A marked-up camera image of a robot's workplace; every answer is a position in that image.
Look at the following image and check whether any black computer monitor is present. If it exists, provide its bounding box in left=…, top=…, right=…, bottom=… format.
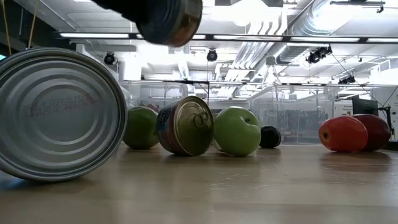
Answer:
left=352, top=96, right=379, bottom=117

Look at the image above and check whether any dark red apple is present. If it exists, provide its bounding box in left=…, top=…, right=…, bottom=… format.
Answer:
left=353, top=113, right=392, bottom=152

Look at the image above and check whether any blue red label can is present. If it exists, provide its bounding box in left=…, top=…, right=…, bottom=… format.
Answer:
left=155, top=95, right=215, bottom=157

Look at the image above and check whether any dark green apple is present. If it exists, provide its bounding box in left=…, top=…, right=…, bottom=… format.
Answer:
left=123, top=106, right=160, bottom=150

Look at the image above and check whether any silver ventilation duct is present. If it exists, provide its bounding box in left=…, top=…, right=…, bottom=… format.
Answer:
left=275, top=0, right=386, bottom=65

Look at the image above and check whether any yellow power cable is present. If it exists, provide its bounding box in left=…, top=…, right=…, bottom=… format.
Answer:
left=0, top=0, right=40, bottom=57

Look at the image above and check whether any orange red apple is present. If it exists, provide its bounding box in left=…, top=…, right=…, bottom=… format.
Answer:
left=318, top=115, right=369, bottom=153

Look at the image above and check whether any clear plastic bottle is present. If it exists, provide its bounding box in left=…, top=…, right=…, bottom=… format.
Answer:
left=262, top=55, right=282, bottom=91

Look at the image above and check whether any long ceiling light strip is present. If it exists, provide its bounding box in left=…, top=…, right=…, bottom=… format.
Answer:
left=52, top=30, right=398, bottom=45

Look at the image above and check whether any clear plastic bin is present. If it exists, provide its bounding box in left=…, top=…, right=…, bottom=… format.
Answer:
left=248, top=84, right=336, bottom=146
left=119, top=80, right=190, bottom=142

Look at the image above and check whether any dark plum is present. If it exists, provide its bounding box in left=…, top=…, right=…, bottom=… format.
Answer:
left=259, top=125, right=282, bottom=149

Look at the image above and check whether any small tin can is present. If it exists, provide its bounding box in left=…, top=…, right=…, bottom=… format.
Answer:
left=136, top=0, right=203, bottom=48

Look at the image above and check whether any green label tuna can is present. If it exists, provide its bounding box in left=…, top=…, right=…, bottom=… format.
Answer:
left=0, top=46, right=128, bottom=182

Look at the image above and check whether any light green apple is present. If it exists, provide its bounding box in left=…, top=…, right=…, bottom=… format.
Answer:
left=213, top=106, right=262, bottom=157

